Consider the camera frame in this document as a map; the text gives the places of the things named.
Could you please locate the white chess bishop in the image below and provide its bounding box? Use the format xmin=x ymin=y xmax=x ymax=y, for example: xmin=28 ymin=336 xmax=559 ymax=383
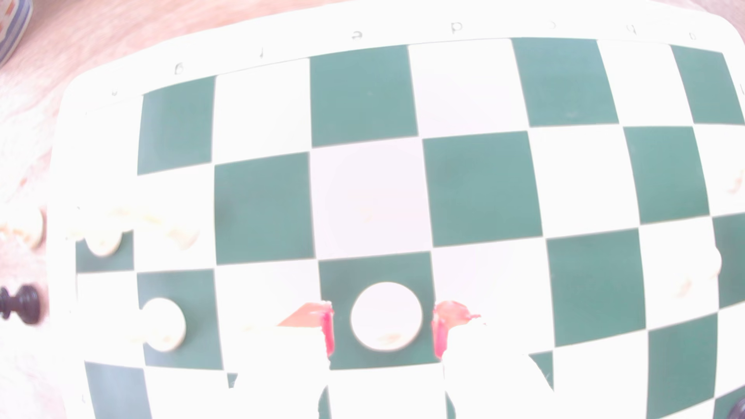
xmin=350 ymin=282 xmax=424 ymax=353

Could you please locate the green and white chess mat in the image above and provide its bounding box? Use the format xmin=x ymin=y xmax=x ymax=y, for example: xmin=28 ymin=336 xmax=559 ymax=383
xmin=45 ymin=0 xmax=745 ymax=419

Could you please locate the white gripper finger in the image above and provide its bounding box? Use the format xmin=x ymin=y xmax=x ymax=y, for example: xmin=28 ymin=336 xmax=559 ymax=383
xmin=227 ymin=301 xmax=336 ymax=419
xmin=432 ymin=300 xmax=557 ymax=419

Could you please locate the blue striped ceramic cup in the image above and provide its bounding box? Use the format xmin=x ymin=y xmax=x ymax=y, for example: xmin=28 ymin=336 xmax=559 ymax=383
xmin=0 ymin=0 xmax=34 ymax=66

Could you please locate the white chess piece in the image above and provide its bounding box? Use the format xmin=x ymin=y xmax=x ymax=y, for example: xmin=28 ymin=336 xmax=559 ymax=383
xmin=0 ymin=204 xmax=46 ymax=251

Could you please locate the white chess king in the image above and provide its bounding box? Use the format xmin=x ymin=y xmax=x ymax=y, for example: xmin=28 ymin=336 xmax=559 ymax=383
xmin=73 ymin=204 xmax=200 ymax=252

